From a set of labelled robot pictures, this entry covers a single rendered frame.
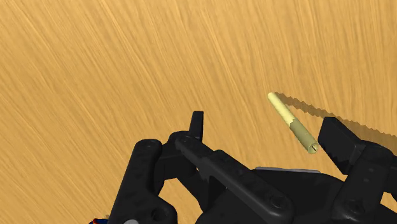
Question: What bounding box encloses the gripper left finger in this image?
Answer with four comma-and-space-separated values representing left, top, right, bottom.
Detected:
107, 110, 295, 224

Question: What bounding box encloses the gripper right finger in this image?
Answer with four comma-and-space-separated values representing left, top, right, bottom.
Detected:
317, 116, 397, 224

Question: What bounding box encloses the pale yellow pen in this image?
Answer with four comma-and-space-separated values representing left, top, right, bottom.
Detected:
267, 92, 320, 155

